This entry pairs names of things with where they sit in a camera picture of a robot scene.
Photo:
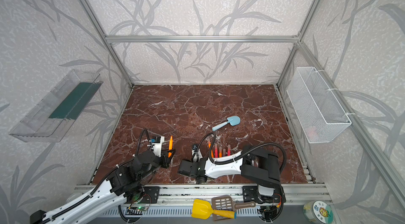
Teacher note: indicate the green circuit board with wires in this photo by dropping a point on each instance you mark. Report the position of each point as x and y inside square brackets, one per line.
[136, 210]

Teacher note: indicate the brown toy spatula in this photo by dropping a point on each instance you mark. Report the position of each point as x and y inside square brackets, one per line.
[226, 202]

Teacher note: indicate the light blue toy shovel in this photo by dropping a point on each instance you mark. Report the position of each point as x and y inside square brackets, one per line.
[232, 121]

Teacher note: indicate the white wire mesh basket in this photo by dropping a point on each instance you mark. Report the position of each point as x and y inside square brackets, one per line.
[318, 111]

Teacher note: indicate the clear plastic wall tray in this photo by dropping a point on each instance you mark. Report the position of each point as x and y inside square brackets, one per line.
[53, 116]

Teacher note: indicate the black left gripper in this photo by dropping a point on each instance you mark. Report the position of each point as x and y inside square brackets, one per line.
[166, 158]

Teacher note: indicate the pink highlighter pen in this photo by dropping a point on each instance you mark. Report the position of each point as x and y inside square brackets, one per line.
[228, 153]

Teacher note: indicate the short orange highlighter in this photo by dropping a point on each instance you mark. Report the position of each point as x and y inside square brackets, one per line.
[170, 147]
[211, 154]

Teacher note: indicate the aluminium cage frame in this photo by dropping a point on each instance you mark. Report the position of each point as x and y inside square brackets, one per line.
[388, 173]

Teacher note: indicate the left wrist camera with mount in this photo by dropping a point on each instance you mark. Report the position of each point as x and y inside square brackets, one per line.
[155, 144]

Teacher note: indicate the yellow toy shovel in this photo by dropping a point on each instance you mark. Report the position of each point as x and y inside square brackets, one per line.
[203, 210]

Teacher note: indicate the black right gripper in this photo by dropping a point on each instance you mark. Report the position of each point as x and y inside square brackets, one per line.
[184, 167]

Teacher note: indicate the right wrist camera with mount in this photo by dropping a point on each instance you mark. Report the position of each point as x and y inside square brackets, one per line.
[196, 153]

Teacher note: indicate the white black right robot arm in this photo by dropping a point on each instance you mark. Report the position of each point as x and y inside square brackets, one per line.
[262, 165]

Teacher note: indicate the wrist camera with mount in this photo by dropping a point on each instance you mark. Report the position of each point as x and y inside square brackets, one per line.
[155, 144]
[196, 153]

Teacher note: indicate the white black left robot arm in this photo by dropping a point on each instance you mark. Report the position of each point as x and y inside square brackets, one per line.
[120, 184]

